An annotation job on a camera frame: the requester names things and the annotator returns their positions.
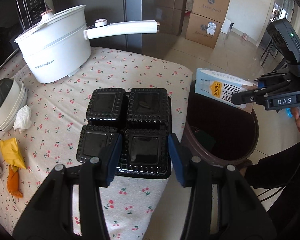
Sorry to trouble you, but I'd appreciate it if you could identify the blue white milk carton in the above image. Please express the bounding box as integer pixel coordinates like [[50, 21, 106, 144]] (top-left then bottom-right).
[[194, 68, 257, 113]]

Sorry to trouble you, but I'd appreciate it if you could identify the orange peel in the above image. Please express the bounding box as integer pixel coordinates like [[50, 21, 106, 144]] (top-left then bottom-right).
[[7, 165, 23, 198]]

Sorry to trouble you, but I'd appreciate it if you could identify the yellow snack wrapper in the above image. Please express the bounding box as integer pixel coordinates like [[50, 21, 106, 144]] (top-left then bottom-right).
[[0, 137, 26, 169]]

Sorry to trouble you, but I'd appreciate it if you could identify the black plastic four-cell tray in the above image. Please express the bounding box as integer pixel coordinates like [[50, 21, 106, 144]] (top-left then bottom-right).
[[76, 88, 172, 179]]

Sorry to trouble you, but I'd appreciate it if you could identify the dark brown trash bin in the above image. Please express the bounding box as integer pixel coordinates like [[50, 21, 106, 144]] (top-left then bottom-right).
[[181, 81, 259, 166]]

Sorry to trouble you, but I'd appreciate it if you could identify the cherry print tablecloth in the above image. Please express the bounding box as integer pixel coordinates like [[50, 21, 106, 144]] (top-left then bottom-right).
[[0, 47, 193, 239]]

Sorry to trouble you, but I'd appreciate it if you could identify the lower cardboard box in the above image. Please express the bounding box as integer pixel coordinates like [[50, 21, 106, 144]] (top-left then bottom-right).
[[185, 13, 222, 49]]

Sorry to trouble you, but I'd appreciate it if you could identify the cardboard box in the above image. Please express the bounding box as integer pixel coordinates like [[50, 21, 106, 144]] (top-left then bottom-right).
[[192, 0, 230, 23], [185, 13, 222, 49]]

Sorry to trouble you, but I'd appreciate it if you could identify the upper cardboard box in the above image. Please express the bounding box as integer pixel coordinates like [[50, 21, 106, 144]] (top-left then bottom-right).
[[192, 0, 230, 23]]

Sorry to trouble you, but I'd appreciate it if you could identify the crumpled white tissue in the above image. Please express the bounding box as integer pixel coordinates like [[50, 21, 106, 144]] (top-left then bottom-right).
[[13, 105, 32, 132]]

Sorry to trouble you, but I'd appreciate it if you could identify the dark green pumpkin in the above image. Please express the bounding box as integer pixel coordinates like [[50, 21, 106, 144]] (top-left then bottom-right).
[[0, 78, 13, 107]]

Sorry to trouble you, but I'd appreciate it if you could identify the white Royalstar electric pot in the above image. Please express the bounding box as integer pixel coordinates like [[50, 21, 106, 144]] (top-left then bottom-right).
[[15, 5, 160, 83]]

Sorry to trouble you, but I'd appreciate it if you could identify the black microwave oven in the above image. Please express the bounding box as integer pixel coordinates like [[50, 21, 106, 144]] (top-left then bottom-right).
[[0, 0, 49, 31]]

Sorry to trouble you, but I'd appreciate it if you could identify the black tracking camera unit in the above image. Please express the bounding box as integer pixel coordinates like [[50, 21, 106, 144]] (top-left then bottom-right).
[[266, 18, 300, 65]]

